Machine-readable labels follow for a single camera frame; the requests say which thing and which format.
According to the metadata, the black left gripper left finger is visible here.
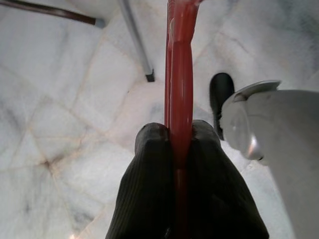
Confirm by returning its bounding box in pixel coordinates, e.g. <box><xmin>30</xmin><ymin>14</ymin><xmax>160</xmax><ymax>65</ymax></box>
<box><xmin>106</xmin><ymin>122</ymin><xmax>175</xmax><ymax>239</ymax></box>

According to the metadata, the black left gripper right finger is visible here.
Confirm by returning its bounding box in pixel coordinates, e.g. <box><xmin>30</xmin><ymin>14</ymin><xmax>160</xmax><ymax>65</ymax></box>
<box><xmin>190</xmin><ymin>119</ymin><xmax>270</xmax><ymax>239</ymax></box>

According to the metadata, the black robot foot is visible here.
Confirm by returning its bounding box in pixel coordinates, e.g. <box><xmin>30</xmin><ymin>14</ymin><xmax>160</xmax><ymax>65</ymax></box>
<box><xmin>208</xmin><ymin>72</ymin><xmax>236</xmax><ymax>140</ymax></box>

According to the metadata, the marble top folding table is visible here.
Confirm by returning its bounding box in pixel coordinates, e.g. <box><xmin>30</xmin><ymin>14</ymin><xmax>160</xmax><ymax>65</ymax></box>
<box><xmin>0</xmin><ymin>0</ymin><xmax>104</xmax><ymax>27</ymax></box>

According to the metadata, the red plastic hanger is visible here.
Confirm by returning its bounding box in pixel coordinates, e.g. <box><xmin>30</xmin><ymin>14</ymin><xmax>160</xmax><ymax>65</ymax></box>
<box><xmin>164</xmin><ymin>0</ymin><xmax>204</xmax><ymax>239</ymax></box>

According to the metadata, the silver metal clothes rack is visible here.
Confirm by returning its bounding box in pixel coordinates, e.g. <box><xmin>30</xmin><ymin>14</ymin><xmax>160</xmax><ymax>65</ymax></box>
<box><xmin>118</xmin><ymin>0</ymin><xmax>156</xmax><ymax>82</ymax></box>

